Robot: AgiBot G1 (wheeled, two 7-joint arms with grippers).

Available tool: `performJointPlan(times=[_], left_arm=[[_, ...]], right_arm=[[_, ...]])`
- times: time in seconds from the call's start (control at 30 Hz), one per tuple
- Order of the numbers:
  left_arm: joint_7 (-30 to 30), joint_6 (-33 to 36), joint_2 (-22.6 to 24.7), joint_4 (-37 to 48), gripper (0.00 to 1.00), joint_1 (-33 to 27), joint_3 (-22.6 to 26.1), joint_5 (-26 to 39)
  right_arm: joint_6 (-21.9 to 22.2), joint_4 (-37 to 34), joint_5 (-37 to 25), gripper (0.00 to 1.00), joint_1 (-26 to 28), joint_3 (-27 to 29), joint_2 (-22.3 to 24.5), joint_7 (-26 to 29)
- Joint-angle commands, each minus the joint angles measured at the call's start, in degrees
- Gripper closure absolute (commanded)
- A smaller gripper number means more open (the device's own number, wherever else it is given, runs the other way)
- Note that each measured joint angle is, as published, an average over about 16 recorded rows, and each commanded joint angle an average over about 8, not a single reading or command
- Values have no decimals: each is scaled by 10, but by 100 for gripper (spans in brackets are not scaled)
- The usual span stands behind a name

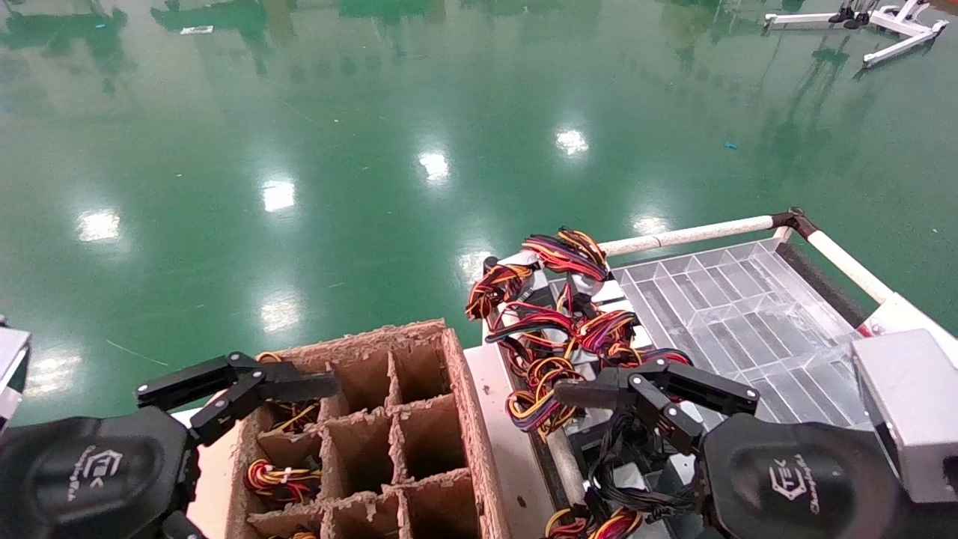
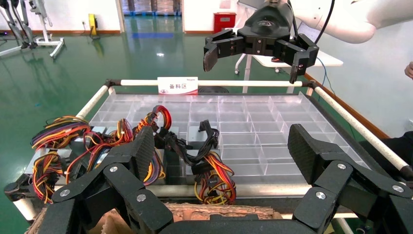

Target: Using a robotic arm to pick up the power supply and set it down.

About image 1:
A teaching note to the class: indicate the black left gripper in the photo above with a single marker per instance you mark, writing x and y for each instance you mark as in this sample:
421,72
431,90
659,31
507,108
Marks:
90,479

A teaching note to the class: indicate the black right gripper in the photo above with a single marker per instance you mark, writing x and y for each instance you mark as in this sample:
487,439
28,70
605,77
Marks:
793,486

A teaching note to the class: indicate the clear plastic divider tray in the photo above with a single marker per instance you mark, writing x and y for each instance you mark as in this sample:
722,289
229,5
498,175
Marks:
733,314

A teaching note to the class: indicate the brown cardboard divider box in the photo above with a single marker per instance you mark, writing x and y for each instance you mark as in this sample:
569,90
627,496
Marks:
475,419

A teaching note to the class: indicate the white cart sign red border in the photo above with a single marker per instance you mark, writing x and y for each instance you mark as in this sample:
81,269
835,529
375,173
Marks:
898,314

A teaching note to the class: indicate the white paper scrap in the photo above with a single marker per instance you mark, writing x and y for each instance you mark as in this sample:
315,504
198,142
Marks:
196,30

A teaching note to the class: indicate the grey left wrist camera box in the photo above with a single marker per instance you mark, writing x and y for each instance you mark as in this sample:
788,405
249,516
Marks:
11,367

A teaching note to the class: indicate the white floor stand frame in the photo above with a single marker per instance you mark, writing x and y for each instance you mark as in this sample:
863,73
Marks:
909,26

